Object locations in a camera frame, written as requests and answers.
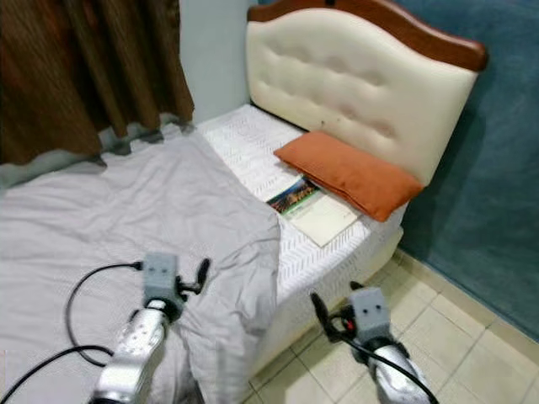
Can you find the book with colourful cover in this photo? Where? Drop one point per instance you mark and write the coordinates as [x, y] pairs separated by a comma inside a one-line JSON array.
[[324, 219]]

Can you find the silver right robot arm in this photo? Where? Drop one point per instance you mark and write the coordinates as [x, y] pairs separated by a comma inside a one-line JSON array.
[[400, 379]]

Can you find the grey blanket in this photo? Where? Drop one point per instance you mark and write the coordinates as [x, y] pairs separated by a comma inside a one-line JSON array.
[[126, 210]]

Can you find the orange pillow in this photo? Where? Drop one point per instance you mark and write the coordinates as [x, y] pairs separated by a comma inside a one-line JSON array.
[[349, 172]]

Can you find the mattress with white patterned cover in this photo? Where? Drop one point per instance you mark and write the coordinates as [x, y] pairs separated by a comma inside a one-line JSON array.
[[248, 147]]

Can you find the brown pleated curtain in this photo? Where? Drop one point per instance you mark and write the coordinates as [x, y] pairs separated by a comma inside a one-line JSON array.
[[84, 67]]

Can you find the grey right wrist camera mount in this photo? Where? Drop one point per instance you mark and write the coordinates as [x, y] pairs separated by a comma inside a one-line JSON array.
[[372, 311]]

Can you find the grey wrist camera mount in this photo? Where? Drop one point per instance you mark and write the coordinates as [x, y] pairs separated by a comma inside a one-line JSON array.
[[372, 311], [160, 274]]

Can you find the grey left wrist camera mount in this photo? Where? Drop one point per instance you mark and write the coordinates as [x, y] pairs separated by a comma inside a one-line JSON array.
[[160, 274]]

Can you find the cream tufted headboard wooden frame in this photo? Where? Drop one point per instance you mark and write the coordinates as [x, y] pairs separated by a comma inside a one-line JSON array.
[[362, 80]]

